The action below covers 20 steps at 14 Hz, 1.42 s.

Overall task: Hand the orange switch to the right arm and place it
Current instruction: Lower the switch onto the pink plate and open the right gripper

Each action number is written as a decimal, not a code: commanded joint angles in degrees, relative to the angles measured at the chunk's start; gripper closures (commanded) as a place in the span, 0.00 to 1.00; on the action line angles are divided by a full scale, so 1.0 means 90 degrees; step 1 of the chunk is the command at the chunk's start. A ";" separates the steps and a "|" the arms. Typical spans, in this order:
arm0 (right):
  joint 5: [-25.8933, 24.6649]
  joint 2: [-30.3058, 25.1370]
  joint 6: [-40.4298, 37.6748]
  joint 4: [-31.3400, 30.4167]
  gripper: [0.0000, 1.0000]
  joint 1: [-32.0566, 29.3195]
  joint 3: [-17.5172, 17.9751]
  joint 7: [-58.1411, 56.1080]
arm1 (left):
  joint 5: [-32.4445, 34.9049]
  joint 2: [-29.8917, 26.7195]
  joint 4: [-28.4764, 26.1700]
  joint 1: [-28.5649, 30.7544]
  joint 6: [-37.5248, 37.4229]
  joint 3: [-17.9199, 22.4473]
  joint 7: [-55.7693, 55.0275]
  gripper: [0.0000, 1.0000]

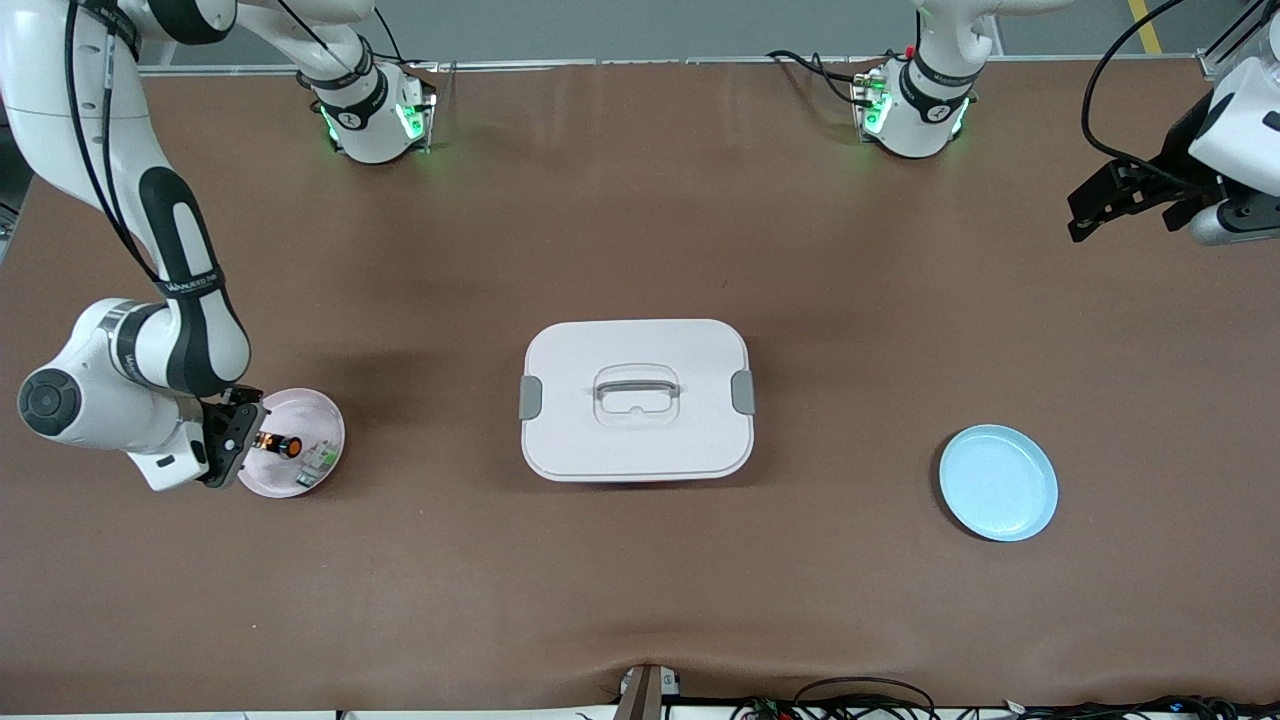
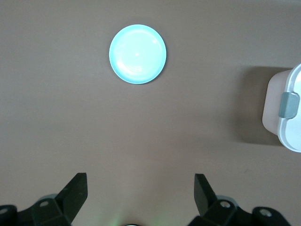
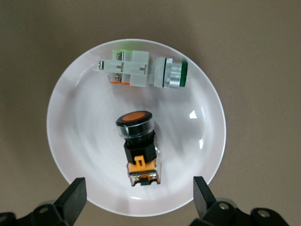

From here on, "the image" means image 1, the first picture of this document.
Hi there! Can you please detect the black arm base cable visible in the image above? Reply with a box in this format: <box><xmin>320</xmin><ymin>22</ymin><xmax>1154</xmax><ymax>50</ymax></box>
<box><xmin>340</xmin><ymin>8</ymin><xmax>413</xmax><ymax>69</ymax></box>
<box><xmin>768</xmin><ymin>50</ymin><xmax>886</xmax><ymax>106</ymax></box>

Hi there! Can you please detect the aluminium frame post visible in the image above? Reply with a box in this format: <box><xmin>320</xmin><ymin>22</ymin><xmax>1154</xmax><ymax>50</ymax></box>
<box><xmin>1195</xmin><ymin>0</ymin><xmax>1280</xmax><ymax>81</ymax></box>

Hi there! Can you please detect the black cable bundle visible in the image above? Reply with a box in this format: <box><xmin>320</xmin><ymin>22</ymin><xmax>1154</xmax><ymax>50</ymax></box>
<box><xmin>730</xmin><ymin>676</ymin><xmax>1280</xmax><ymax>720</ymax></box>

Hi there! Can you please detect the white lidded storage box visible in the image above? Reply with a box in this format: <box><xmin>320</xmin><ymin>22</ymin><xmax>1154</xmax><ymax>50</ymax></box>
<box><xmin>518</xmin><ymin>318</ymin><xmax>758</xmax><ymax>484</ymax></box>

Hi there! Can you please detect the black right arm base cable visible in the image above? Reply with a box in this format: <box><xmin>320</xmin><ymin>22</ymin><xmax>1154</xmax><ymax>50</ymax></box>
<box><xmin>340</xmin><ymin>8</ymin><xmax>413</xmax><ymax>69</ymax></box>

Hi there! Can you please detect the blue round plate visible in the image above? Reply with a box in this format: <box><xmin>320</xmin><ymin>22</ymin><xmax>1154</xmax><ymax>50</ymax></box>
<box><xmin>938</xmin><ymin>424</ymin><xmax>1059</xmax><ymax>543</ymax></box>

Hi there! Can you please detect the pink round plate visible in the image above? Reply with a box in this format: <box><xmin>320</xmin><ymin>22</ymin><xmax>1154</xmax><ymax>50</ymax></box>
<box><xmin>235</xmin><ymin>388</ymin><xmax>347</xmax><ymax>499</ymax></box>

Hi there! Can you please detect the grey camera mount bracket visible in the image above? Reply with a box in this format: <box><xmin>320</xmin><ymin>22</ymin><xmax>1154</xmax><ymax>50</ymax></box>
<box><xmin>612</xmin><ymin>662</ymin><xmax>683</xmax><ymax>720</ymax></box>

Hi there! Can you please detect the black left arm base cable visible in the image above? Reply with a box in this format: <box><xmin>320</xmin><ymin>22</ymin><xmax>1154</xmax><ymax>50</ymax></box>
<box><xmin>768</xmin><ymin>50</ymin><xmax>886</xmax><ymax>106</ymax></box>

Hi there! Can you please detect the green and white switch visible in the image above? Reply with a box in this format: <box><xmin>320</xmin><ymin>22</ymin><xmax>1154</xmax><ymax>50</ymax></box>
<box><xmin>295</xmin><ymin>440</ymin><xmax>343</xmax><ymax>491</ymax></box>

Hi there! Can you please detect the brown table mat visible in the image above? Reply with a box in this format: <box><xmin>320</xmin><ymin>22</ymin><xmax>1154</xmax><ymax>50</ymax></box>
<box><xmin>0</xmin><ymin>58</ymin><xmax>1280</xmax><ymax>713</ymax></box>

